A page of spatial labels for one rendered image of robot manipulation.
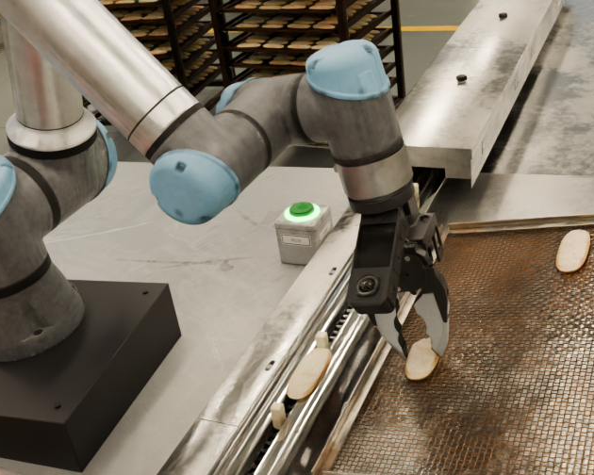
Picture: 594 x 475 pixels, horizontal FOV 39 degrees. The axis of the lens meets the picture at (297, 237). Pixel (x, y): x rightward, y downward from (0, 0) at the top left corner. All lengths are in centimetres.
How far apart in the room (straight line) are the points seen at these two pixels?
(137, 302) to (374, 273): 42
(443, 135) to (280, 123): 65
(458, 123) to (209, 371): 65
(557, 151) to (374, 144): 84
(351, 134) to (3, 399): 54
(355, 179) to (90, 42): 29
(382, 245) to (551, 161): 78
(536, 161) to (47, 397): 97
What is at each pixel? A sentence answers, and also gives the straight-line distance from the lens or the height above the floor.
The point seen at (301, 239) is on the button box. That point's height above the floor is 87.
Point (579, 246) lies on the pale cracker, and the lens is 112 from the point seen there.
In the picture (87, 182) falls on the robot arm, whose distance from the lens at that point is 117.
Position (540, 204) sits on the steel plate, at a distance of 145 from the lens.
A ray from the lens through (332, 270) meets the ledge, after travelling 124.
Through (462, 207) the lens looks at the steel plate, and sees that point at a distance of 145.
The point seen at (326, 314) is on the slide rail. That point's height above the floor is 85.
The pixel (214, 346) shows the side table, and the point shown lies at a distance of 119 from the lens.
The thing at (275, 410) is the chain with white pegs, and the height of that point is 87.
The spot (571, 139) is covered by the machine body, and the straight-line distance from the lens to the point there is 169.
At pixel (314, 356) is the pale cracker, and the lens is 108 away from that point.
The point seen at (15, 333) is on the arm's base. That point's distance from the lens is 113.
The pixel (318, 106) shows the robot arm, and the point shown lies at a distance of 84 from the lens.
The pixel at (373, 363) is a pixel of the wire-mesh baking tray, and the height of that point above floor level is 89.
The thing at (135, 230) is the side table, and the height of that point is 82.
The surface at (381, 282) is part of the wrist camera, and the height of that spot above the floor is 106.
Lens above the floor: 152
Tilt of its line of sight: 30 degrees down
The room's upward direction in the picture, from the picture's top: 9 degrees counter-clockwise
